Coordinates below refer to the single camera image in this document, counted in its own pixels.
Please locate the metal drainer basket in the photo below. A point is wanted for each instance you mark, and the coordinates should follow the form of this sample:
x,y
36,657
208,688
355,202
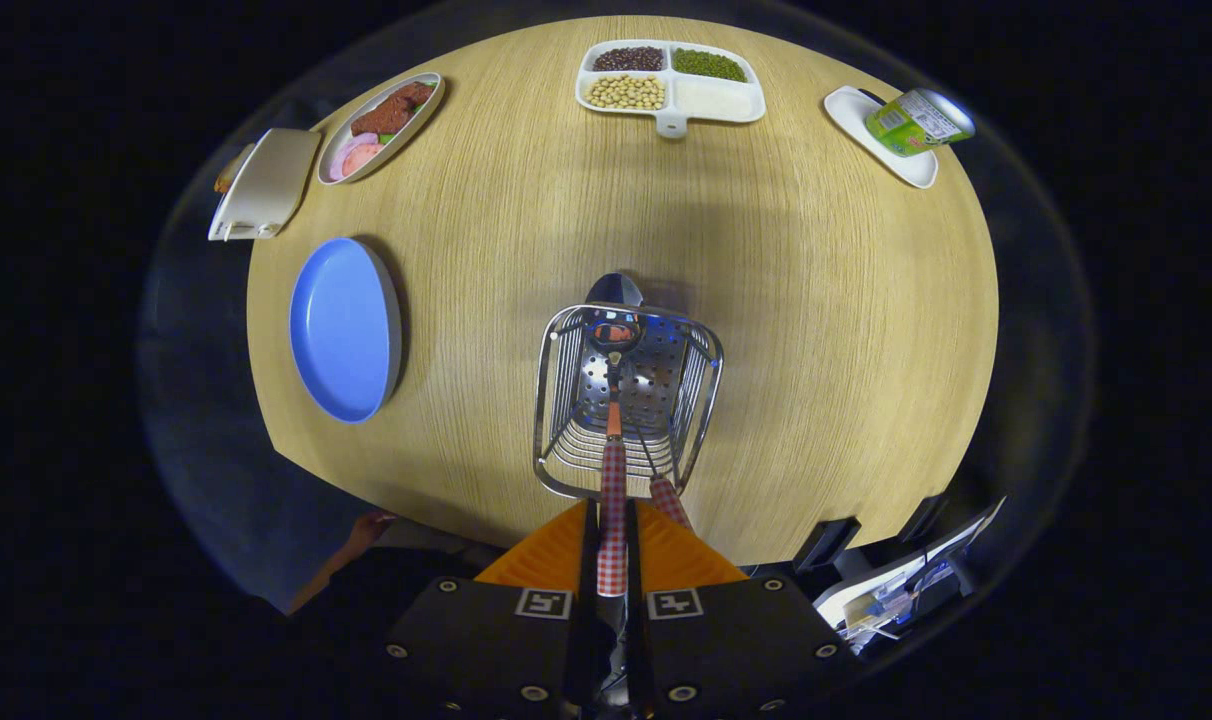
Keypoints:
x,y
666,400

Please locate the brown meat slice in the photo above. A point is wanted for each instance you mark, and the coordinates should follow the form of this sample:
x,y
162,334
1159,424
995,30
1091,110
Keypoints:
x,y
416,93
381,117

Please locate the blue round plate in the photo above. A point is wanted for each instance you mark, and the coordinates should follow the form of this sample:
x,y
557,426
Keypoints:
x,y
341,330

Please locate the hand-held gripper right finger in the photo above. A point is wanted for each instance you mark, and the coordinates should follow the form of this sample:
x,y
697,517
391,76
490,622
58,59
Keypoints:
x,y
632,550

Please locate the dark red beans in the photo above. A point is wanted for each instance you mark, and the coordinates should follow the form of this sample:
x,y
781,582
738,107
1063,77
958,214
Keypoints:
x,y
629,58

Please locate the black box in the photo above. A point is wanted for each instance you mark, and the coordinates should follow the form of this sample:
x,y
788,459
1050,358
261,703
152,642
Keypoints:
x,y
826,545

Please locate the green mung beans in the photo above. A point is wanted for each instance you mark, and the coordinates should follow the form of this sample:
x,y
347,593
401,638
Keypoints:
x,y
709,64

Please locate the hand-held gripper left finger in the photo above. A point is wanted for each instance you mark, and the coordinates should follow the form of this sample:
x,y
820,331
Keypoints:
x,y
589,540

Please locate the white toaster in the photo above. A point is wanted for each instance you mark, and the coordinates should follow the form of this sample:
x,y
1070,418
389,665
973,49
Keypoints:
x,y
271,180

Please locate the light pink ham slice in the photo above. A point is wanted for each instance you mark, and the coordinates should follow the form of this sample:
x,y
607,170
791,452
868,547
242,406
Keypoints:
x,y
341,158

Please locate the small white plate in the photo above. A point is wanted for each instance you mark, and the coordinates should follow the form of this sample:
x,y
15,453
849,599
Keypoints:
x,y
906,170

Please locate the yellow soybeans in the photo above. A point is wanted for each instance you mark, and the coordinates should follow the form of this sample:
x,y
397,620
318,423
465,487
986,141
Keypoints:
x,y
626,92

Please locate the silver green drink bottle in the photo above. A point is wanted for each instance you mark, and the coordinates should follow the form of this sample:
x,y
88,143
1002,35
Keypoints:
x,y
916,122

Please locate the white panel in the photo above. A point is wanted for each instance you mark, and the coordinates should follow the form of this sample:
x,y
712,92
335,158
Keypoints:
x,y
896,585

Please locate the white divided dish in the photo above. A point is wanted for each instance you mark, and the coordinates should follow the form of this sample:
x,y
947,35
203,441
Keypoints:
x,y
716,100

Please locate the toasted bread slice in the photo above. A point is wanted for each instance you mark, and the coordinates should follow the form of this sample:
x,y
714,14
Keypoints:
x,y
228,178

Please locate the oval grey food plate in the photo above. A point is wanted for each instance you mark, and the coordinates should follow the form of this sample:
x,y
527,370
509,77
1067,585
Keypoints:
x,y
421,118

